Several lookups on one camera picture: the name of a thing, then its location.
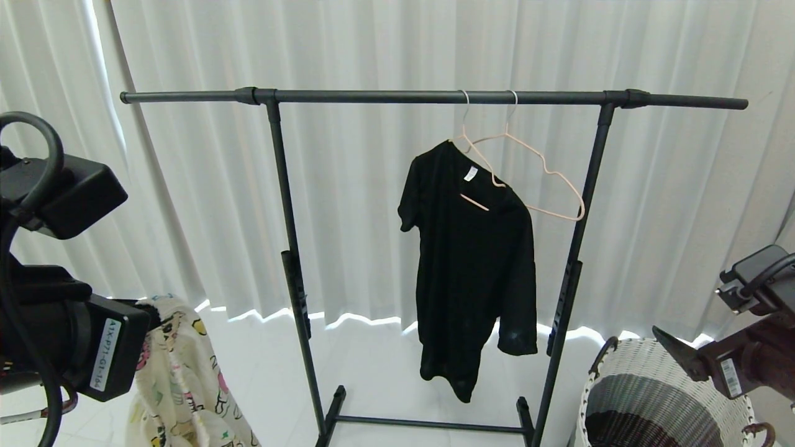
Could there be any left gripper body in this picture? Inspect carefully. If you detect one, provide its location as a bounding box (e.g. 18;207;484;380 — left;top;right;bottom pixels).
0;267;152;402

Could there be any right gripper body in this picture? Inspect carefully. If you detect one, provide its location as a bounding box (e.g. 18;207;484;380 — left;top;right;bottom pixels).
696;314;795;401

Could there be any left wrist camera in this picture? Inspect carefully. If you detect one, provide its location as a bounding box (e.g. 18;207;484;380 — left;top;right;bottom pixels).
0;152;129;274

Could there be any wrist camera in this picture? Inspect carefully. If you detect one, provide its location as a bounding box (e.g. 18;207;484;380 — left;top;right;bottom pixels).
0;152;129;274
714;244;795;317

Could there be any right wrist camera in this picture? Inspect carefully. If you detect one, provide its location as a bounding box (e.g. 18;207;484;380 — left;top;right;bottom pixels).
714;244;795;317

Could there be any pink clothes hanger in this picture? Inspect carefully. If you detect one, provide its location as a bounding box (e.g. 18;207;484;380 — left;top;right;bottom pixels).
457;90;508;212
463;90;586;222

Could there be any cream printed garment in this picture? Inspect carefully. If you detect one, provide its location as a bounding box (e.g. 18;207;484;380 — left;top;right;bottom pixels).
126;295;260;447

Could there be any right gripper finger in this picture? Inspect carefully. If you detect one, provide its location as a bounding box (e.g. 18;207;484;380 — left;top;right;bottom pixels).
652;326;711;382

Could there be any black garment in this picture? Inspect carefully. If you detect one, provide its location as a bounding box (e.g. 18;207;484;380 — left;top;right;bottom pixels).
397;140;538;404

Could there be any white curtain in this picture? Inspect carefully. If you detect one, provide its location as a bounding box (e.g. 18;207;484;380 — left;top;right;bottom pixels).
0;0;795;342

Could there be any black clothes rack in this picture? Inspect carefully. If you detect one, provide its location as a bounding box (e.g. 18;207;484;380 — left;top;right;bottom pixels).
120;87;749;447

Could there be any white laundry basket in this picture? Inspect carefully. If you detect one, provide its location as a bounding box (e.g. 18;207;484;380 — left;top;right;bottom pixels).
576;336;777;447

